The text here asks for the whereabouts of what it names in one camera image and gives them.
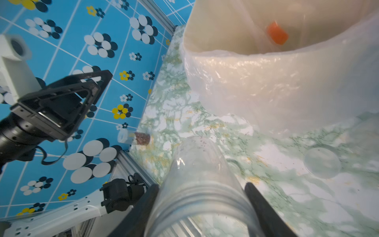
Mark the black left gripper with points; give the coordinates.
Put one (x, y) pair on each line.
(50, 115)

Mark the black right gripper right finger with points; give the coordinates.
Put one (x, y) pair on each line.
(270, 222)

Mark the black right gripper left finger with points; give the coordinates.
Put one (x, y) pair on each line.
(135, 222)

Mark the clear jar with dried flowers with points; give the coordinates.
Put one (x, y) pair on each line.
(201, 193)

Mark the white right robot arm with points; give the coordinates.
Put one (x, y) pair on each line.
(118, 195)

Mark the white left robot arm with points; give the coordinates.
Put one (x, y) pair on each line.
(53, 113)

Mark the clear plastic jar lid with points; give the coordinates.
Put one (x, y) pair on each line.
(322, 163)

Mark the cream plastic trash bin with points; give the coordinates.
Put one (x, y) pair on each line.
(240, 26)

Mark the clear plastic bin liner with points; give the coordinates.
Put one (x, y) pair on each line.
(286, 92)

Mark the orange scrap inside bin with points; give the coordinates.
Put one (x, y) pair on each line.
(276, 33)

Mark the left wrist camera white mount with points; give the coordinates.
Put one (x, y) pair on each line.
(16, 75)

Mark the aluminium frame post left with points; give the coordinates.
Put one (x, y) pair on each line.
(159, 15)

